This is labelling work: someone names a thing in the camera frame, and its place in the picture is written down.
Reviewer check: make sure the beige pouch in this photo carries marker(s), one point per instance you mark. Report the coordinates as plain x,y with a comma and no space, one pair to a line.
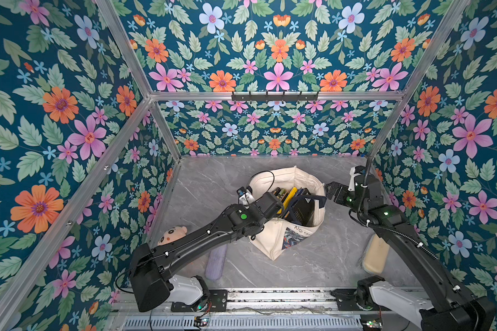
375,255

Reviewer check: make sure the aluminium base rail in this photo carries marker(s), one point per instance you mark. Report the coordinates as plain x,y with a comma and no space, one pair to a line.
263,309

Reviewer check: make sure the black book gold title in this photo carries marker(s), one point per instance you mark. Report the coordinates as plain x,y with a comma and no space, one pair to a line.
302,211

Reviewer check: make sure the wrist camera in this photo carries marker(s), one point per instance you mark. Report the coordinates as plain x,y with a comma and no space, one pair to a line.
245,195
352,181

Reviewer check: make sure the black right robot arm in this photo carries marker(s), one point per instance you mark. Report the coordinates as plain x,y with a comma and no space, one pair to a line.
449,305

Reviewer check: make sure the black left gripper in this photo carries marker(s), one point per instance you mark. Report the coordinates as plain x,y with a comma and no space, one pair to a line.
272,216

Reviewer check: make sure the cream canvas tote bag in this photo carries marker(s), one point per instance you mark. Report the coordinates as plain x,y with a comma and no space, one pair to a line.
279,233

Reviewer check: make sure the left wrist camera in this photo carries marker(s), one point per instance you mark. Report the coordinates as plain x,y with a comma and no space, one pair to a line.
245,195

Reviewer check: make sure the purple pouch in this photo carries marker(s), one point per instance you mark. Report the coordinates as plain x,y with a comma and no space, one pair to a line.
215,263

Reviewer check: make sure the yellow spine book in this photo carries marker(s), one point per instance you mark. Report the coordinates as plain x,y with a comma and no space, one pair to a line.
287,198

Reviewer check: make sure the plush doll toy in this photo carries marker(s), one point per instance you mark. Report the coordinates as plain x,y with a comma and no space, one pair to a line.
173,234

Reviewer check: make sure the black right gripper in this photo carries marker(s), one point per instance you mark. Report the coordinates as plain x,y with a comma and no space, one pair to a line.
335,191

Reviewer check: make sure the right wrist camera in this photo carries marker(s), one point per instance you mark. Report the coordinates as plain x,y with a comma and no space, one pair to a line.
352,181

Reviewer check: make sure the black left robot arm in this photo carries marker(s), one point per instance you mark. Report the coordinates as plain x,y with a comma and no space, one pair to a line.
153,271

